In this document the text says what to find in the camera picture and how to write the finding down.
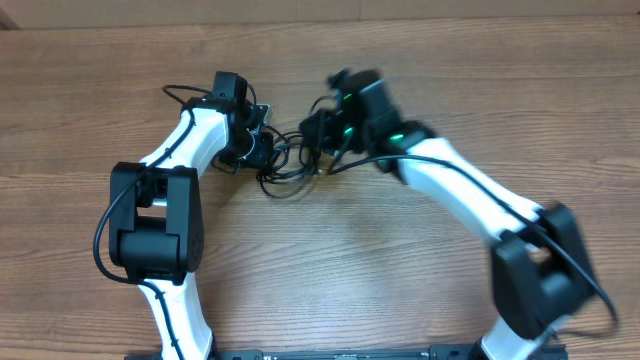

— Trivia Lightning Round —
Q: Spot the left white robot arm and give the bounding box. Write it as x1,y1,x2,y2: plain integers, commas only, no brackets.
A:
93,88,272,359

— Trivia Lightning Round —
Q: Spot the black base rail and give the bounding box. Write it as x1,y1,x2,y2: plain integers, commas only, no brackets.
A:
124,343,569,360

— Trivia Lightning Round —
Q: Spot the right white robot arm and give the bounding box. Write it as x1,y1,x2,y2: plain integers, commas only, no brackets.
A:
300,109,619,359

